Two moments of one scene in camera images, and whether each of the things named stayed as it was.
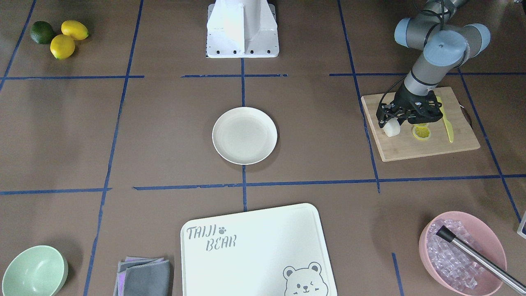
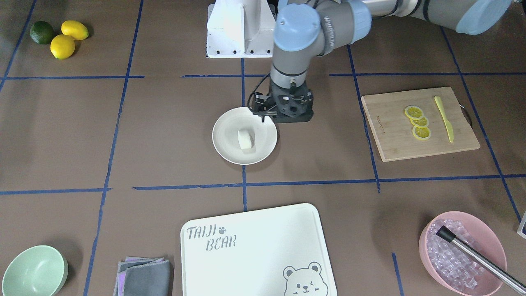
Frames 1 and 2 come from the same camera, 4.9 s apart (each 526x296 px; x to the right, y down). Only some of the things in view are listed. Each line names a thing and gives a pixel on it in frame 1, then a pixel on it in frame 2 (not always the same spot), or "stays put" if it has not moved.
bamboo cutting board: (404, 146) stays put
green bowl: (37, 270) stays put
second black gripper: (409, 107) -> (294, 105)
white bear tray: (281, 252) stays put
